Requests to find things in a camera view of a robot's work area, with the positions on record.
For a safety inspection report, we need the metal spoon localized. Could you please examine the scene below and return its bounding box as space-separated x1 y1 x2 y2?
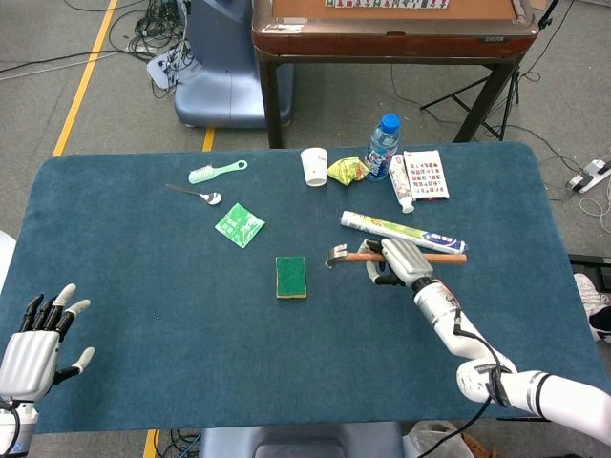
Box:
165 183 223 207

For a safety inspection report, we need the brown mahjong table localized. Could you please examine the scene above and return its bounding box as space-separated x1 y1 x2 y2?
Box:
251 0 540 149

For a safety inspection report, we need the printed flat card box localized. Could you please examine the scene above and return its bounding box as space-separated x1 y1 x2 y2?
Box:
403 150 451 201

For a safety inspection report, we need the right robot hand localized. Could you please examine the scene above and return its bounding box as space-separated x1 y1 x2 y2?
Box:
358 237 434 288

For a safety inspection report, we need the white sneaker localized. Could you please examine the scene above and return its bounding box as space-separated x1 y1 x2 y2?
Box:
572 272 611 343

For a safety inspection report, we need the pale green scrub brush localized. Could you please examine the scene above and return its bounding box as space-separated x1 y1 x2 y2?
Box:
187 159 249 185

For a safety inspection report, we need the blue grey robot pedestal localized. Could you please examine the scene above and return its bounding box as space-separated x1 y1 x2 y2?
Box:
174 0 295 129

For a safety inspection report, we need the black floor cable bundle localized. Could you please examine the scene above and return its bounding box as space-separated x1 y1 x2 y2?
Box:
0 0 195 99

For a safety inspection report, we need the blue table cloth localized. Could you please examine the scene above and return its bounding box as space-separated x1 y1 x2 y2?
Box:
12 141 601 435

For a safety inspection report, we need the face-up mahjong tile row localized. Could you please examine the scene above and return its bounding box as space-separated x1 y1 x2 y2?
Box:
326 0 450 10

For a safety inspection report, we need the white paper cup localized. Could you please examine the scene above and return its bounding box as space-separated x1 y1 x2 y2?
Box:
300 147 329 188

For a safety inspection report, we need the green and yellow sponge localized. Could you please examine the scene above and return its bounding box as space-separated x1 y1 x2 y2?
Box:
275 256 308 301

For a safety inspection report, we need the blue cap drink bottle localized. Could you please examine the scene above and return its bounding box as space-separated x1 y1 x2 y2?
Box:
365 113 402 183

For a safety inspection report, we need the grey robot torso base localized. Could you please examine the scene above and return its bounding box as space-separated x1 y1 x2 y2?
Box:
198 422 407 458

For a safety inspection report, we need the white wrapped bag roll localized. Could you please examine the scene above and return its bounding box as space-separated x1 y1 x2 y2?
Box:
339 210 469 255

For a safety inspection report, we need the crumpled yellow snack bag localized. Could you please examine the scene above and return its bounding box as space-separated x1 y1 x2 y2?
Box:
327 156 371 185

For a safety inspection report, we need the white toothpaste tube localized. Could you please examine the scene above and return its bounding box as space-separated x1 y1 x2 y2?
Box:
388 154 416 215

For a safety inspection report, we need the clear plastic bag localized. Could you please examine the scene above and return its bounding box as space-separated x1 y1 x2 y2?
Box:
405 419 478 458

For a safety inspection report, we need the white power strip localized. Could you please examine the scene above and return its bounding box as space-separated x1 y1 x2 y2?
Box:
567 159 611 194

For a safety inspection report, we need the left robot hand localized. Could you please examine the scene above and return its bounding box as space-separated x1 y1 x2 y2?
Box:
0 282 95 402

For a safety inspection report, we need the black tripod stand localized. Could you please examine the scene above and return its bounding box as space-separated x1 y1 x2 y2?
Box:
419 0 559 142

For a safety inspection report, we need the green sachet packet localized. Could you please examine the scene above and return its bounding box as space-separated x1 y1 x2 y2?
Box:
214 202 266 250

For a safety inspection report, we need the wooden handle claw hammer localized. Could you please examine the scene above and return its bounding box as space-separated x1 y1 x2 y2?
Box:
326 243 469 273

